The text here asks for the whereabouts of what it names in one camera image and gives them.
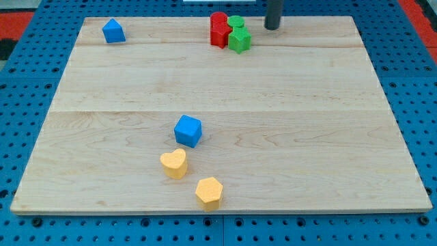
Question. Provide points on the red star block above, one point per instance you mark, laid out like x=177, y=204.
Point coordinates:
x=219, y=34

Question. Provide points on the yellow hexagon block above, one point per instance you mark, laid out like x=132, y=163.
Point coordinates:
x=209, y=194

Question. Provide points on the green star block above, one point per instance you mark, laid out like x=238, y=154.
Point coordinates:
x=239, y=40

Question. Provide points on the yellow heart block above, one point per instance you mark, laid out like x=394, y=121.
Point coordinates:
x=174, y=163

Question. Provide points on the blue cube block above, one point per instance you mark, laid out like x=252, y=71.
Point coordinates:
x=188, y=131

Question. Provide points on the light wooden board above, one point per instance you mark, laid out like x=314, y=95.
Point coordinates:
x=298, y=124

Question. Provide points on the green cylinder block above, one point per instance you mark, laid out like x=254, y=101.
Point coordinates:
x=235, y=21

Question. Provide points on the red cylinder block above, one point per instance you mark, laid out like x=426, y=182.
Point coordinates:
x=217, y=18

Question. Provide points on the blue triangle block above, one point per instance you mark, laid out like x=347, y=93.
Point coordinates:
x=113, y=32

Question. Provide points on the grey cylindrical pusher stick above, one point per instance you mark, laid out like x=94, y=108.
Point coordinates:
x=273, y=15

